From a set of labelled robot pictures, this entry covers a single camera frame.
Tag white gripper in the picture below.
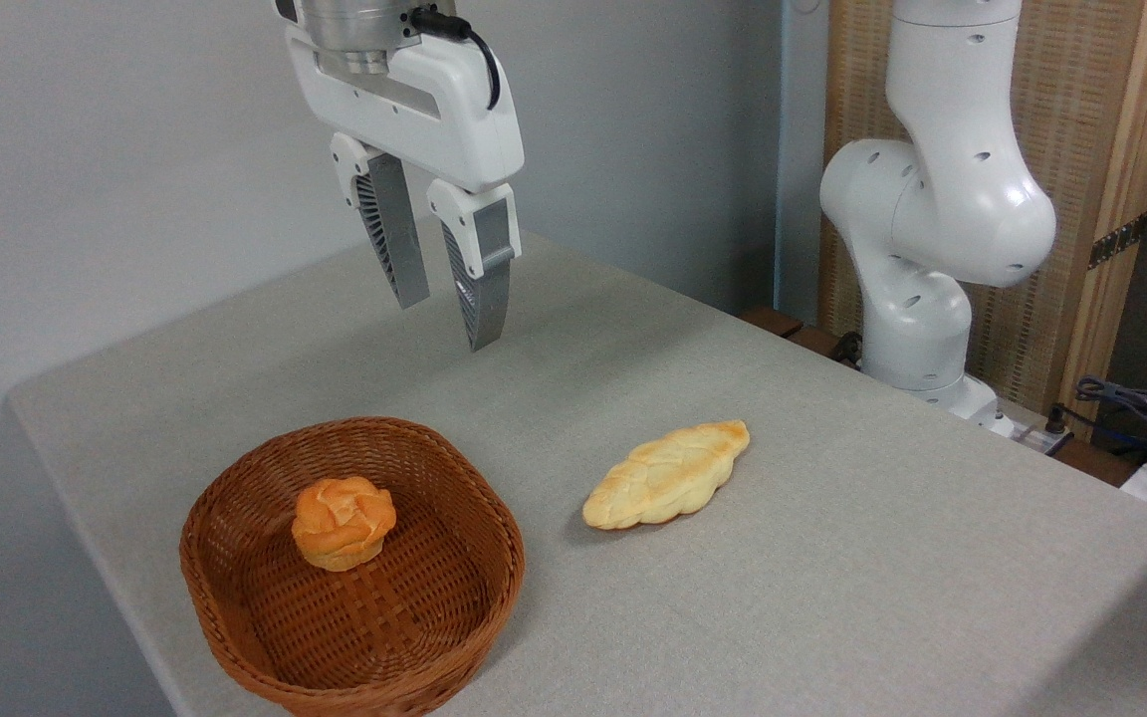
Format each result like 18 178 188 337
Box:
284 22 526 354

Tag long braided pale bread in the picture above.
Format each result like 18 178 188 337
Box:
581 419 751 531

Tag round orange bread roll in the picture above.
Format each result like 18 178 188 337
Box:
292 476 398 573

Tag brown wicker basket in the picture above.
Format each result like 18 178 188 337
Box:
179 416 526 717

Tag grey tablecloth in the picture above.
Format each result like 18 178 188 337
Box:
6 209 1147 717

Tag black metal hinge strip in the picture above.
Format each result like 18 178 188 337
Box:
1088 212 1147 271

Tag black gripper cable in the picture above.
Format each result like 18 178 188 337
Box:
409 8 502 111

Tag black cable bundle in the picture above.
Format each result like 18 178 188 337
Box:
1046 376 1147 469

